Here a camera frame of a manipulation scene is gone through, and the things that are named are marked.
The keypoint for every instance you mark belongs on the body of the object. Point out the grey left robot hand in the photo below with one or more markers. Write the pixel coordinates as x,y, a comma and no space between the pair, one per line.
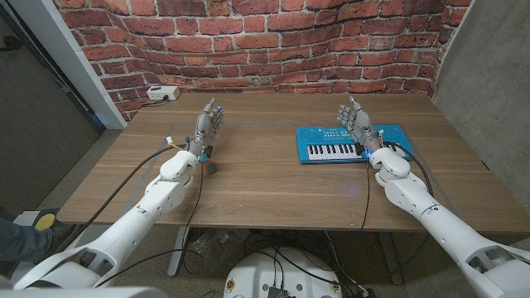
203,126

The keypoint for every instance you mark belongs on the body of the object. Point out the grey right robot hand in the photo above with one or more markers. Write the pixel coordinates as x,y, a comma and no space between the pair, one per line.
361,124

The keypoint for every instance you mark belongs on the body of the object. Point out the blue toy piano keyboard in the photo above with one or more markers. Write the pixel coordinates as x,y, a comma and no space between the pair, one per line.
323,145

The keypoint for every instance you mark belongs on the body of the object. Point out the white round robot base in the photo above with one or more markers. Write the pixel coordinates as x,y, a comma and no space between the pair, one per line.
256,273

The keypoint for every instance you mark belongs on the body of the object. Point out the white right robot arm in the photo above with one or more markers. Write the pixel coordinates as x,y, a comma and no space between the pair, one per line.
439,215

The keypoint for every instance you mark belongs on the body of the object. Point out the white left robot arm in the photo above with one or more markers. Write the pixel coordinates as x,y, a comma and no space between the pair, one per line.
132,219

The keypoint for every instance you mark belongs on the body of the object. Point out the small orange grey ball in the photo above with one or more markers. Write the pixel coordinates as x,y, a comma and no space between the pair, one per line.
211,168

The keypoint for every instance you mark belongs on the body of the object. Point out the white power strip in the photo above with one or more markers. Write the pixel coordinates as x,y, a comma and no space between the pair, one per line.
162,92

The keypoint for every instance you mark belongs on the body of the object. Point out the red brick printed backdrop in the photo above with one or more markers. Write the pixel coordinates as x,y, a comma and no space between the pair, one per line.
265,45

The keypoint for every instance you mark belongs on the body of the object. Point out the clear plastic bag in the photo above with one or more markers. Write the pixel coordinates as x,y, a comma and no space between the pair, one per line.
215,248

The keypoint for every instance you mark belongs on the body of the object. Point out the white table leg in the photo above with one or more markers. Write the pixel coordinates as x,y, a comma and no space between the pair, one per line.
178,252

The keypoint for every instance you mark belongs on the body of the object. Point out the grey table leg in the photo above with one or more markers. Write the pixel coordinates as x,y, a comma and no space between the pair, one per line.
391,256

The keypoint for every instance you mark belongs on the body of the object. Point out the black shoe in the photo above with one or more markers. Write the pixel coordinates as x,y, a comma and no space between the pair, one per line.
62,236

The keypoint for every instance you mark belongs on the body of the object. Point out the yellow black foot pedal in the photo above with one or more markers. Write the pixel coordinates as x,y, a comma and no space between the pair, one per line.
44,219

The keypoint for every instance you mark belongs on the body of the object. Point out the white robot torso edge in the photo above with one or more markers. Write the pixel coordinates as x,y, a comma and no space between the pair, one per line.
83,293

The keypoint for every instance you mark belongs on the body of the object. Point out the person leg in blue jeans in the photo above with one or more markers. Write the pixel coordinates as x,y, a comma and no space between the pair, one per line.
20,240

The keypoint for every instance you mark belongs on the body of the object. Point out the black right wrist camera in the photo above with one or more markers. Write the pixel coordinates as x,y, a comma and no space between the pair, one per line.
359,148

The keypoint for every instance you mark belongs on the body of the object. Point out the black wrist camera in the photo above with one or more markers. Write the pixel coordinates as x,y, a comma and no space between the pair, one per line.
359,148
208,152

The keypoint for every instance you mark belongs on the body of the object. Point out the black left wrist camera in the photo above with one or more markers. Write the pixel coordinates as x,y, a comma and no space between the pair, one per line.
208,152

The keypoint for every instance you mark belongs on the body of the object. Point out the white door frame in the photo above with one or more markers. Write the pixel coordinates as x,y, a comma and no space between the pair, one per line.
70,62

